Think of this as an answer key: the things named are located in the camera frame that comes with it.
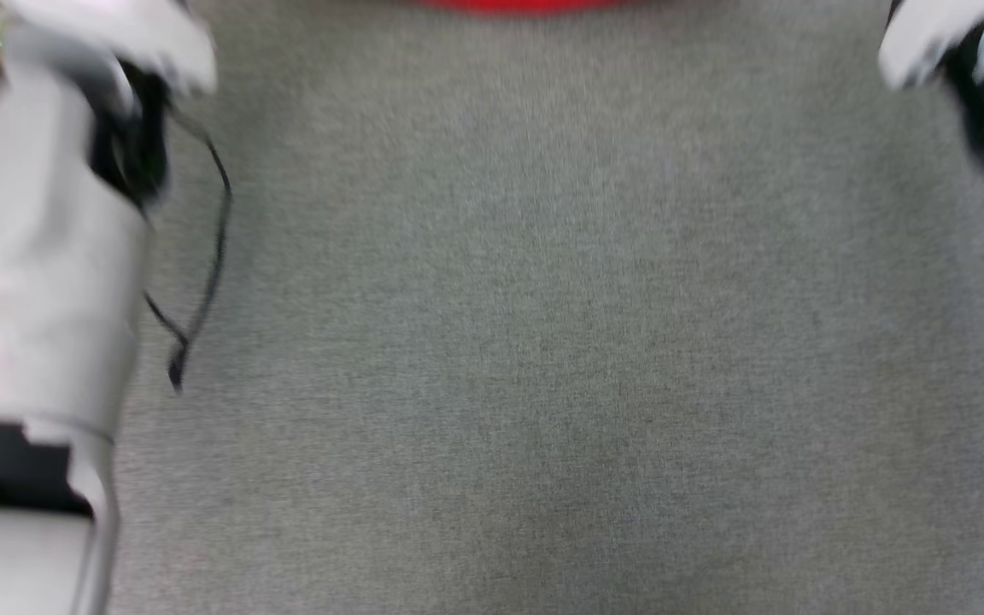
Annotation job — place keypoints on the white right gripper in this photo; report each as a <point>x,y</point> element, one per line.
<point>928,38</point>

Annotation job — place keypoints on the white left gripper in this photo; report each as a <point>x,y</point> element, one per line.
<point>116,26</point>

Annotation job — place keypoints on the red sports shirt white stripes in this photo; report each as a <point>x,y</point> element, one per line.
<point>518,4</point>

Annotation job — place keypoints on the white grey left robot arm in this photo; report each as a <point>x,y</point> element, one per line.
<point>31,299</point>

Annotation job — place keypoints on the grey fabric sofa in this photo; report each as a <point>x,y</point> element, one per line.
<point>543,342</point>

